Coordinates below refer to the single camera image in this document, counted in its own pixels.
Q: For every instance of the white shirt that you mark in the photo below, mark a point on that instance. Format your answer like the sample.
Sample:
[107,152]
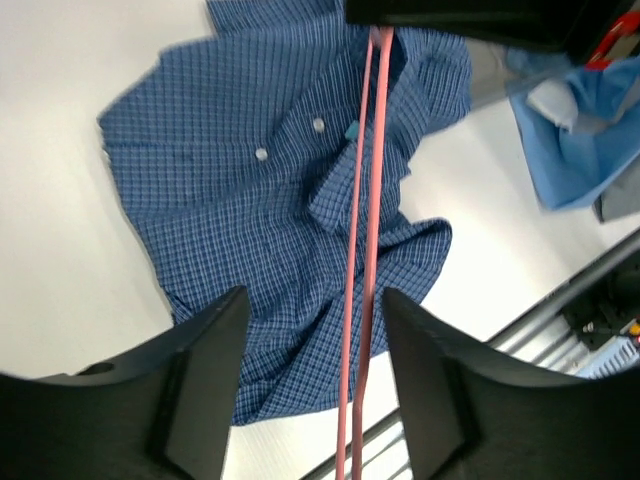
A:
[554,100]

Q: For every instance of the pink wire hanger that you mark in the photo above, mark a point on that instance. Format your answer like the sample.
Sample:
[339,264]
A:
[350,441]

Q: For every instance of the white slotted cable duct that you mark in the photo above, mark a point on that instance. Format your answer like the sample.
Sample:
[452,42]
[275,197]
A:
[621,354]

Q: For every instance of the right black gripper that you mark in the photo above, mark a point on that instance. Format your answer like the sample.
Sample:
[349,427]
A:
[593,33]

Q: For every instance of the light blue shirt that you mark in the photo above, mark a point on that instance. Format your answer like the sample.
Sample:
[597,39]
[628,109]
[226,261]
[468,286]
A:
[571,169]

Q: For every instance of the grey shirt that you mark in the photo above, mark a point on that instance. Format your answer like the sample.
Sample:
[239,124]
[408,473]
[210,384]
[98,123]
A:
[620,199]

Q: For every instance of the blue checked shirt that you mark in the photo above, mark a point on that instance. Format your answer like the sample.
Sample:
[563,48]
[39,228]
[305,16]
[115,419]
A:
[243,159]

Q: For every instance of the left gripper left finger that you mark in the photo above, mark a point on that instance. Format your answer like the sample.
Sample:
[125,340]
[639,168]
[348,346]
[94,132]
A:
[161,410]

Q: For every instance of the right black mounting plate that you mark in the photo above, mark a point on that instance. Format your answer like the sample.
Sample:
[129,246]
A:
[607,309]

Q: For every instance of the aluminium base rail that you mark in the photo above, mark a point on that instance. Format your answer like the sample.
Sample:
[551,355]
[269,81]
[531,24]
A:
[541,337]

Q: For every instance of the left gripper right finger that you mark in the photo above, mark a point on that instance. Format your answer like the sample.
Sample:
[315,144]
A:
[472,412]

